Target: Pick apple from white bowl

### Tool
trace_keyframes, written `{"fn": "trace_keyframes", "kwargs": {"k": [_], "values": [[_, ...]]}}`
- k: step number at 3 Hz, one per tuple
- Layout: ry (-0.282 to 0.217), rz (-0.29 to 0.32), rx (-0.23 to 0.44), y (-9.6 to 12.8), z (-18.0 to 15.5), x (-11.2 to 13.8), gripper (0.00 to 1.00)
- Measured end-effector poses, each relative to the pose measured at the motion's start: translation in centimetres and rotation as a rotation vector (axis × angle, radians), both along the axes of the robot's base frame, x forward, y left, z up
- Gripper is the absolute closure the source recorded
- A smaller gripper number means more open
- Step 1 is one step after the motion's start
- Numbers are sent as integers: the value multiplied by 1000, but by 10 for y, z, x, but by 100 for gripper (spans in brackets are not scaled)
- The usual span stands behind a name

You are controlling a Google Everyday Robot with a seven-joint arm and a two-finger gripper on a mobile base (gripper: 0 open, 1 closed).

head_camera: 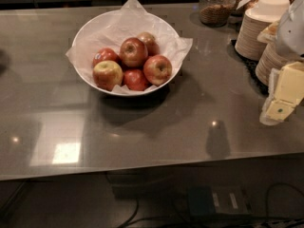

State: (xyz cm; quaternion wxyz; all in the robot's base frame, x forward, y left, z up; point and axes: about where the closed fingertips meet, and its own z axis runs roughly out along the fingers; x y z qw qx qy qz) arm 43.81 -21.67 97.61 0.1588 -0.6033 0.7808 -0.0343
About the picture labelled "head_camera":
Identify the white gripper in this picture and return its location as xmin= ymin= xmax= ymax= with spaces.
xmin=257 ymin=0 xmax=304 ymax=125

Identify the white paper bowl stack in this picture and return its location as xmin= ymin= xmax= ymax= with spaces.
xmin=251 ymin=0 xmax=290 ymax=22

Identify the white ceramic bowl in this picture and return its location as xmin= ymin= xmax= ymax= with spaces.
xmin=71 ymin=9 xmax=183 ymax=98

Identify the white paper bowl liner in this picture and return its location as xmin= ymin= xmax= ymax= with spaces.
xmin=65 ymin=0 xmax=194 ymax=96

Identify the yellow-red apple front left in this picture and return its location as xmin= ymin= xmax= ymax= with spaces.
xmin=92 ymin=60 xmax=124 ymax=91

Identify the red apple with sticker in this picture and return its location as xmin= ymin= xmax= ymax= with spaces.
xmin=92 ymin=47 xmax=121 ymax=67

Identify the front paper plate stack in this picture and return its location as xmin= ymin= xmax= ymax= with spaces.
xmin=256 ymin=43 xmax=290 ymax=86

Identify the paper plate stack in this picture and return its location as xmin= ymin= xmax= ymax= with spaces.
xmin=235 ymin=8 xmax=279 ymax=61
xmin=256 ymin=43 xmax=290 ymax=86

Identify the black tray mat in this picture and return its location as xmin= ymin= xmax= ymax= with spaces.
xmin=234 ymin=49 xmax=269 ymax=97

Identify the rear paper plate stack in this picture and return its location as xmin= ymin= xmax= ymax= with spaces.
xmin=235 ymin=8 xmax=279 ymax=61

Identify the glass jar with cereal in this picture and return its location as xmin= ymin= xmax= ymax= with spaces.
xmin=199 ymin=0 xmax=236 ymax=27

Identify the dark box under table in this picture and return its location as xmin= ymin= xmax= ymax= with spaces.
xmin=187 ymin=186 xmax=252 ymax=219

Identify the black cable right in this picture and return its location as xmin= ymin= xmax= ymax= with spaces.
xmin=264 ymin=181 xmax=304 ymax=220

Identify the black cable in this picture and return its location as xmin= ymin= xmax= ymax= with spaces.
xmin=104 ymin=171 xmax=141 ymax=228
xmin=264 ymin=181 xmax=304 ymax=220

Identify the black cable left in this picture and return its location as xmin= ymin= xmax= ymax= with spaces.
xmin=104 ymin=171 xmax=141 ymax=228

